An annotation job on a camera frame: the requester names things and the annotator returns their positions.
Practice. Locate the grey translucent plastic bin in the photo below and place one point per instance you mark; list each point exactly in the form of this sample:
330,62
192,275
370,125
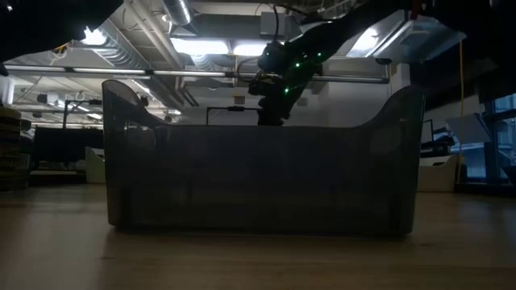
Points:
262,181

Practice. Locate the round silver air duct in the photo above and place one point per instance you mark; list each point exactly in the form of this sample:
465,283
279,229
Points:
177,12

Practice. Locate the grey horizontal pipe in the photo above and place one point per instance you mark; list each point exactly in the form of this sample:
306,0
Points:
101,71

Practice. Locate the rectangular silver air duct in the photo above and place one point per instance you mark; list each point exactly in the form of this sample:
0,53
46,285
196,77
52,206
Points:
423,38

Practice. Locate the dark monitor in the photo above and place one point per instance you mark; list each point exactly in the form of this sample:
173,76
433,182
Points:
68,145

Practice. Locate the storage shelf stack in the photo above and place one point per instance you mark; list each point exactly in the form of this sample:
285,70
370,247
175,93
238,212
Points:
12,149

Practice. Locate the grey ceiling box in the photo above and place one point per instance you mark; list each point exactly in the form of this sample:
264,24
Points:
268,24

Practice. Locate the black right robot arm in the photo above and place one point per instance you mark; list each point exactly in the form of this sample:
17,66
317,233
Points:
342,28

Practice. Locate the white plastic bin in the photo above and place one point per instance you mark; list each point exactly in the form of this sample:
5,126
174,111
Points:
435,175
96,167

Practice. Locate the bright ceiling light panel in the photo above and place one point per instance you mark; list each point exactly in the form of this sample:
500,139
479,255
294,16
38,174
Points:
199,45
250,49

